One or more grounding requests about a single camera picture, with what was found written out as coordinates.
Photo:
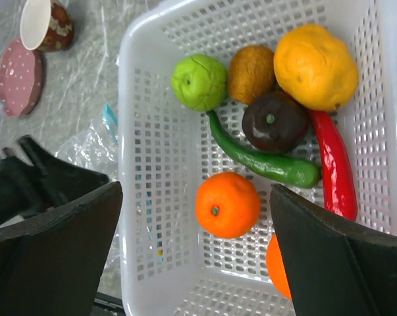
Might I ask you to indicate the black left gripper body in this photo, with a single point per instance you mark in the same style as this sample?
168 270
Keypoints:
31 189

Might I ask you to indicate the clear zip top bag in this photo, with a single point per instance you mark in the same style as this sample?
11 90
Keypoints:
95 148

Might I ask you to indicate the green toy apple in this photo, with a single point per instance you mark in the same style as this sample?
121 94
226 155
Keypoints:
200 82

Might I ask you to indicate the dark purple toy mangosteen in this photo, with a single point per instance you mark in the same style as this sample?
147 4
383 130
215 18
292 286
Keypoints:
275 123

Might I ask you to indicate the yellow toy lemon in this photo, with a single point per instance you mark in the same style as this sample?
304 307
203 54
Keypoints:
316 68

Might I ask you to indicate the white plastic mesh basket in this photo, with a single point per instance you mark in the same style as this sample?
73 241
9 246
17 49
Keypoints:
169 264

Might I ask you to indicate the pink dotted plate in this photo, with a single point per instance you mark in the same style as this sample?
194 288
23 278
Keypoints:
21 79

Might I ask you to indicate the orange toy tangerine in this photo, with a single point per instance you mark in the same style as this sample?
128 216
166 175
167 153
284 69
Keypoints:
227 205
276 268

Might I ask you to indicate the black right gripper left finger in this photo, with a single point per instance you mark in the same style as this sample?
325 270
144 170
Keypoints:
51 264

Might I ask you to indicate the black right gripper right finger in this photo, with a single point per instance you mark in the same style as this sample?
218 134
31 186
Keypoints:
334 266

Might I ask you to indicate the green toy cucumber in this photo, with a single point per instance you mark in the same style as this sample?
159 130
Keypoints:
287 170

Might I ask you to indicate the red toy chili pepper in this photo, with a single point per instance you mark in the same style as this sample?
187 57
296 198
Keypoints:
337 176

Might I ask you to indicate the brown toy kiwi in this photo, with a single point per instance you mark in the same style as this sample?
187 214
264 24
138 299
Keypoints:
251 73

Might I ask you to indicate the floral paper bowl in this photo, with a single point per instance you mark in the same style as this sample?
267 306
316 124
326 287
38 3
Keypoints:
46 26

